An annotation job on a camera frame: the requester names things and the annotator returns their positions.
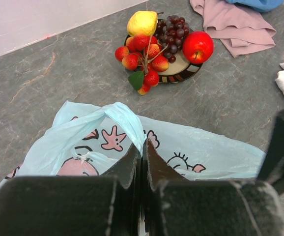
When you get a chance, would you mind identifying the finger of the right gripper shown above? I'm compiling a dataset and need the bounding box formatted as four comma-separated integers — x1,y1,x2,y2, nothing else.
257,110,284,189

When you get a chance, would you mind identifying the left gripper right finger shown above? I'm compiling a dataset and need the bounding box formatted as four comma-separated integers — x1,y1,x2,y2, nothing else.
143,140,284,236

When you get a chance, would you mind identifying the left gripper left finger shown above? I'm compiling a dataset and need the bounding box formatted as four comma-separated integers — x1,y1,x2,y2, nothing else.
0,146,141,236

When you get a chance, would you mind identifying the light blue plastic bag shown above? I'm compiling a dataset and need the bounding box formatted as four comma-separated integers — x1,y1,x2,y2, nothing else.
6,101,265,180

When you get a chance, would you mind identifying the red apple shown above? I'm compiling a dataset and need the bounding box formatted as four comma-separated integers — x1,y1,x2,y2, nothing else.
182,31,214,64

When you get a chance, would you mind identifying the purple grape bunch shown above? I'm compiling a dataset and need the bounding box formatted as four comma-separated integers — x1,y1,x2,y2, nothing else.
154,15,190,63

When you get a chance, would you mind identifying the black round plate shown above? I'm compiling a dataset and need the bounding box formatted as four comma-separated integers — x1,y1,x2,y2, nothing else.
124,35,203,84

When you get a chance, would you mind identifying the mauve pink cloth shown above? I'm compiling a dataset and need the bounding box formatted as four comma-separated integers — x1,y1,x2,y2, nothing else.
190,0,276,58

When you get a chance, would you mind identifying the red lychee bunch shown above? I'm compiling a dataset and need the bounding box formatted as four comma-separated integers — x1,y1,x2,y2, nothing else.
114,34,169,95

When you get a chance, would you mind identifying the blue cloth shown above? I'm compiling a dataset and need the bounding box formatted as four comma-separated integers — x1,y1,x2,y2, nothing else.
226,0,284,13

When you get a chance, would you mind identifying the yellow pear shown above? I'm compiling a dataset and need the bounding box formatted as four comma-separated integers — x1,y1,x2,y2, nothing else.
127,11,158,36

